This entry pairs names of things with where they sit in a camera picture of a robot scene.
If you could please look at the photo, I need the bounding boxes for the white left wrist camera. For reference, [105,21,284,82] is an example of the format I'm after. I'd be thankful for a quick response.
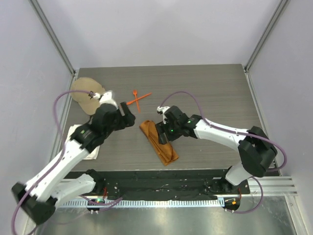
[93,91,117,107]

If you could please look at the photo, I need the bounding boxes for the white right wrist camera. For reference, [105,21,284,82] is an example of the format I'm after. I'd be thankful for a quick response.
[156,106,170,115]

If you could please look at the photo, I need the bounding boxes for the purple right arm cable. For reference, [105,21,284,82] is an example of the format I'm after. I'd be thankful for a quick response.
[158,91,287,215]

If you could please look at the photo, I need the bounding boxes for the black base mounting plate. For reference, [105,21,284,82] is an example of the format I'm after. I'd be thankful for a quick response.
[75,170,250,196]

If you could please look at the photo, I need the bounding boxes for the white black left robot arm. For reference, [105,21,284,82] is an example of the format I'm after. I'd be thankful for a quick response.
[11,102,135,225]

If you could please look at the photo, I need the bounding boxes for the orange plastic fork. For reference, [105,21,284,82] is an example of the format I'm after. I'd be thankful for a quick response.
[133,90,141,113]

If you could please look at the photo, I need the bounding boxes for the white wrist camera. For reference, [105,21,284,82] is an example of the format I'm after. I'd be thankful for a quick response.
[156,106,170,115]
[93,91,117,107]

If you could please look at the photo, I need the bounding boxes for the beige baseball cap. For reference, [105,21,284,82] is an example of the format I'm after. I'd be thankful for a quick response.
[70,77,106,116]

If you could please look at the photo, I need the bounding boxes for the white folded towel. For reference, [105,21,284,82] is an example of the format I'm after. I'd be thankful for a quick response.
[66,124,100,160]

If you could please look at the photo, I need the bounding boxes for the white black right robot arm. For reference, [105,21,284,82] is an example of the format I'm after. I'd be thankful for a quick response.
[156,106,277,193]

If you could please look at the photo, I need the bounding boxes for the orange cloth napkin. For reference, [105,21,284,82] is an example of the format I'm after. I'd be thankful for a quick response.
[139,120,179,166]

